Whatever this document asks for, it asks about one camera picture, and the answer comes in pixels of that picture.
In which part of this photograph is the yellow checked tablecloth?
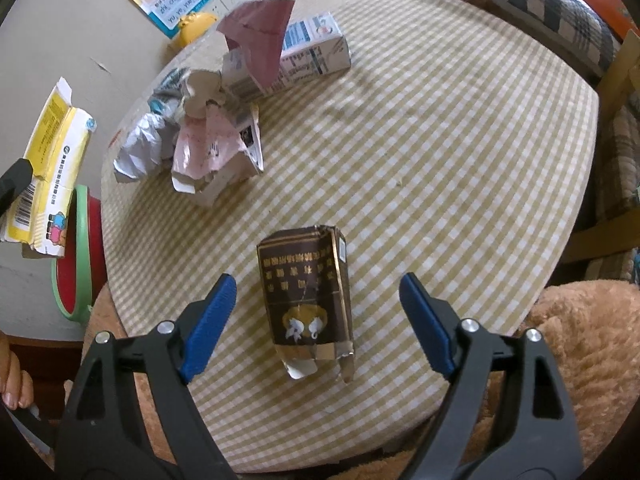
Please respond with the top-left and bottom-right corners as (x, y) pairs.
(99, 0), (600, 475)

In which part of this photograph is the orange black box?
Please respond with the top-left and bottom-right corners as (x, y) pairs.
(569, 0), (630, 45)

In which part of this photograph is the green rimmed red bucket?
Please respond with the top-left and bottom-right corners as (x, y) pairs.
(50, 184), (109, 327)

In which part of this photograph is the wooden chair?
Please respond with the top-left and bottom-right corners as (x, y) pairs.
(564, 29), (640, 283)

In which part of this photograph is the pink torn carton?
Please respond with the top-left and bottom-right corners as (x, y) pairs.
(217, 0), (297, 95)

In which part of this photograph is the brown plush blanket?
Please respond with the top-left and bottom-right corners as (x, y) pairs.
(82, 279), (640, 480)

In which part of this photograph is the crushed pink white carton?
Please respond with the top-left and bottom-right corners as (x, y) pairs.
(171, 102), (265, 209)

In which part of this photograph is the white blue wrapper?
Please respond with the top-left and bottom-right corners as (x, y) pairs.
(111, 109), (182, 184)

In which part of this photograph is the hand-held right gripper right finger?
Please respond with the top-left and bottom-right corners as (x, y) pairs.
(398, 271), (586, 480)

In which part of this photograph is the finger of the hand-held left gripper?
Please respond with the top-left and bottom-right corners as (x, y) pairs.
(0, 157), (36, 217)

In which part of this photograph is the dark wooden cabinet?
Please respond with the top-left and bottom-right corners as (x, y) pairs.
(6, 335), (87, 413)

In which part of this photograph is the brown cigarette pack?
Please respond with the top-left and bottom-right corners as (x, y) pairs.
(255, 224), (357, 386)

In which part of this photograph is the crumpled grey paper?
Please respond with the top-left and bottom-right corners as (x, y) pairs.
(181, 69), (224, 120)

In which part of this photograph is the person's left hand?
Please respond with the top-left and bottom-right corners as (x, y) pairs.
(0, 334), (35, 409)

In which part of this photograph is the white blue carton box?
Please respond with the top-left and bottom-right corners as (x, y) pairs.
(222, 11), (352, 102)

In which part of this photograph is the yellow paper box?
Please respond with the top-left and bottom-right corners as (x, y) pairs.
(0, 76), (97, 259)

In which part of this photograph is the yellow duck toy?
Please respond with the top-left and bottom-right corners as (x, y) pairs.
(174, 11), (219, 52)

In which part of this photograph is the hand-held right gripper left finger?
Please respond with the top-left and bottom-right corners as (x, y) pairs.
(54, 273), (238, 480)

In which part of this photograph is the bed with checked quilt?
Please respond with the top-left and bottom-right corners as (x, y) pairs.
(437, 0), (623, 78)

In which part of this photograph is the blue silver wrapper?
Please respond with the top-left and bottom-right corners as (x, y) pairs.
(149, 66), (191, 117)

